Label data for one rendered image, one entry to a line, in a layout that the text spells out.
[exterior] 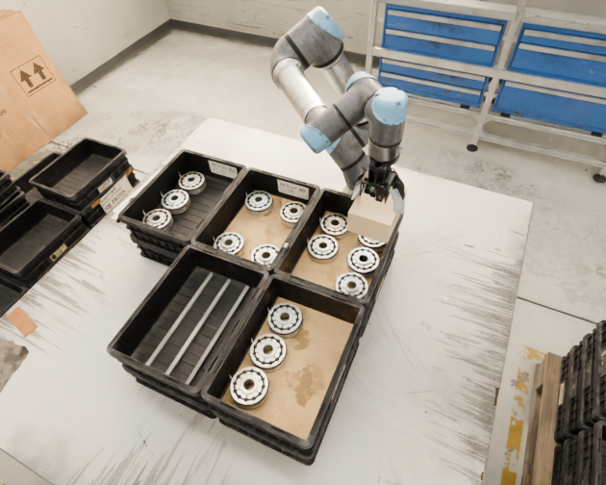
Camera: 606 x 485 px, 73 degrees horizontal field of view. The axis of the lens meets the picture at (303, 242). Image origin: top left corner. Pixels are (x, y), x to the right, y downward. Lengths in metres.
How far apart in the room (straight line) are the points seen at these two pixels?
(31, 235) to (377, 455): 1.98
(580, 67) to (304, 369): 2.39
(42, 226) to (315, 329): 1.71
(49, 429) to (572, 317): 2.32
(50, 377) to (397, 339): 1.11
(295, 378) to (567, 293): 1.80
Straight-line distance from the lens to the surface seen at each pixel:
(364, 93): 1.00
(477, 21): 2.90
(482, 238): 1.72
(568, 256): 2.80
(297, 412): 1.16
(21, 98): 3.84
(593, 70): 3.00
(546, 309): 2.52
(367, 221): 1.12
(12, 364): 1.66
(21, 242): 2.52
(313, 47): 1.32
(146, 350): 1.32
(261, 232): 1.47
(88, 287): 1.70
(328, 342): 1.22
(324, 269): 1.35
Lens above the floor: 1.94
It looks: 51 degrees down
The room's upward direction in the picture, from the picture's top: 4 degrees counter-clockwise
